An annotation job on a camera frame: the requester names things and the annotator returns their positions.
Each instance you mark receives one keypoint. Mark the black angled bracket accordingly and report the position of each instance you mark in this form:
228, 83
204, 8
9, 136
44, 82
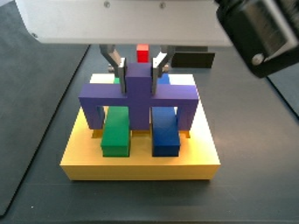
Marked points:
192, 57

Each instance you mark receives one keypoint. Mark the green bar block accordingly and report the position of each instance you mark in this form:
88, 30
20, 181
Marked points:
115, 140

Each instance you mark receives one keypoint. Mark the blue bar block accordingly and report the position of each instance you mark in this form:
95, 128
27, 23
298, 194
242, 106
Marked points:
166, 139

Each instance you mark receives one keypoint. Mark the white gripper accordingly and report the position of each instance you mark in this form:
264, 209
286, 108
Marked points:
156, 22

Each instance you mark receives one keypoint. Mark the yellow slotted board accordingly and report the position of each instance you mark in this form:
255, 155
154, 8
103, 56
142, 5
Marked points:
198, 161

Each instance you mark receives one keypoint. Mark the red stepped block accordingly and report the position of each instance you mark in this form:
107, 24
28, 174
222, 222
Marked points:
142, 53

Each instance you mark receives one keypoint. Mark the purple three-legged block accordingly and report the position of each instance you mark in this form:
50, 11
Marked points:
139, 99

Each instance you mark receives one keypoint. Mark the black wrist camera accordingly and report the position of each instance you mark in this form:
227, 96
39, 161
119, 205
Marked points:
263, 30

